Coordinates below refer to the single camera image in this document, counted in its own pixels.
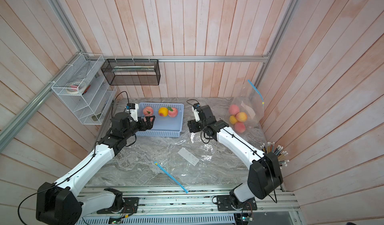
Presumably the orange peach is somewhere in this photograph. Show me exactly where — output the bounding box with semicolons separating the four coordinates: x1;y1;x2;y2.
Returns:
235;112;248;122

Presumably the clear zip-top bag blue zipper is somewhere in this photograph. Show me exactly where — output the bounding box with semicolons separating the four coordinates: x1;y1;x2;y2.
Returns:
226;80;264;134

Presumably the yellow red peach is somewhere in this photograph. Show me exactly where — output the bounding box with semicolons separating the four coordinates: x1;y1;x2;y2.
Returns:
229;115;238;125

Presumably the large pink peach front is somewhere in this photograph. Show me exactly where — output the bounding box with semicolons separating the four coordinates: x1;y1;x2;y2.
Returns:
229;104;240;116

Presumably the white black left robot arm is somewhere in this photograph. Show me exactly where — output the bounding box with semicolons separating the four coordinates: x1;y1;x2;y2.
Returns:
36;112;155;225

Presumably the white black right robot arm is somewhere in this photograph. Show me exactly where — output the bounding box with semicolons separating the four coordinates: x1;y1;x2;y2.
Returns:
188;102;283;209

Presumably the yellow mango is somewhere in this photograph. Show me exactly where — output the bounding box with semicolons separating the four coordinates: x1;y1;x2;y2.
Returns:
158;107;169;117

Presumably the light blue plastic basket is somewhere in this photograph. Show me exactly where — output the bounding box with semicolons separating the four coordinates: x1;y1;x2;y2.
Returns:
136;102;184;138

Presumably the tape roll on shelf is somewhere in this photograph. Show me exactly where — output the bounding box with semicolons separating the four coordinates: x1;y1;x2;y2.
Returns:
66;81;86;95

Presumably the bundle of coloured pencils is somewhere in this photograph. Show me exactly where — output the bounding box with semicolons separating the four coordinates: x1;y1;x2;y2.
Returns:
260;142;290;167

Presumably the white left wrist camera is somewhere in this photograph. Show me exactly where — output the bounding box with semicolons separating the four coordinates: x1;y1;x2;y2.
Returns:
125;103;139;122

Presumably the black mesh wall basket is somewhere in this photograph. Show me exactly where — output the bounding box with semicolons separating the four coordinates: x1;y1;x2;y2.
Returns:
101;58;161;86

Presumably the white wire mesh shelf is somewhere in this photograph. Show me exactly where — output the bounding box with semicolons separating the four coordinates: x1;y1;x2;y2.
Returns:
52;53;117;125

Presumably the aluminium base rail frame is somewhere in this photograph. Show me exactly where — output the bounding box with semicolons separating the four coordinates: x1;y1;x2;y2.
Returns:
75;185;304;225

